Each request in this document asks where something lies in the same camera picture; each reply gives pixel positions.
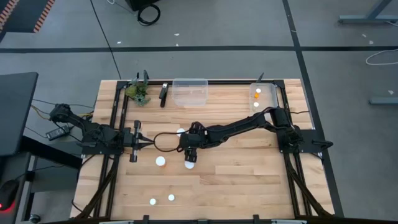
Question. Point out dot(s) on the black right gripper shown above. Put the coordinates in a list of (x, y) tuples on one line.
[(191, 140)]

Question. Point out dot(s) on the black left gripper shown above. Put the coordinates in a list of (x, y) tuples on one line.
[(136, 141)]

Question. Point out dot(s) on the large white ball top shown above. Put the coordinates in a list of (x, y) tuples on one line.
[(179, 132)]

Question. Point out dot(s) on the large white ball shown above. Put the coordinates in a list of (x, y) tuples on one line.
[(179, 132), (160, 160)]

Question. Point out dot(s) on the large orange pill bottle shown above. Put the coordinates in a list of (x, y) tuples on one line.
[(189, 165)]

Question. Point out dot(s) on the small orange pill bottle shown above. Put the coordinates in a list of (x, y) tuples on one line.
[(171, 197), (258, 90)]

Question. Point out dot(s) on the small white ball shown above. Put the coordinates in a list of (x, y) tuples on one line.
[(152, 201), (256, 104)]

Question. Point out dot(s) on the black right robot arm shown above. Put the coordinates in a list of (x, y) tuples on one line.
[(236, 127)]

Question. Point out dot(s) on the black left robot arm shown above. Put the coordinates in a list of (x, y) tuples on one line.
[(93, 130)]

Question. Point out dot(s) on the clear square plastic bin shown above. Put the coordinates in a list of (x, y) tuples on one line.
[(189, 93)]

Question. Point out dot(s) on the clear oblong plastic bin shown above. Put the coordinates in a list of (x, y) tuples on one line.
[(269, 96)]

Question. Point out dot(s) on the green artificial succulent plant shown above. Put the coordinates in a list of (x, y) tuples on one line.
[(138, 91)]

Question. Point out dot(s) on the black power adapter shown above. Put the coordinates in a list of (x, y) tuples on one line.
[(58, 132)]

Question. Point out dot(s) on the black desk crossbar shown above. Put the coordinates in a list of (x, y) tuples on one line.
[(49, 152)]

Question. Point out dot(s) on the black desk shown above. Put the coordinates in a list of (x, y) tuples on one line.
[(15, 112)]

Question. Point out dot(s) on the black caster wheel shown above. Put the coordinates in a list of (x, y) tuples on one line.
[(35, 218)]

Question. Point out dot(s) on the black computer mouse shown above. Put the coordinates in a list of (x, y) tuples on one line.
[(7, 194)]

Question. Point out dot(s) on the black mat with orange stripes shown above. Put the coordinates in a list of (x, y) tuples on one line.
[(25, 15)]

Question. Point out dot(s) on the grey table leg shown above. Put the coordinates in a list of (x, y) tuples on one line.
[(384, 101)]

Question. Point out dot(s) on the black frame upright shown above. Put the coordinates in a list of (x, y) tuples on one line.
[(260, 77), (145, 76)]

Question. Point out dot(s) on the black aluminium table frame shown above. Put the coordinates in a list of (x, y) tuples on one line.
[(230, 82)]

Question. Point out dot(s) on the black frame bracket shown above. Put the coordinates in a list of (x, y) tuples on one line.
[(256, 219), (145, 219)]

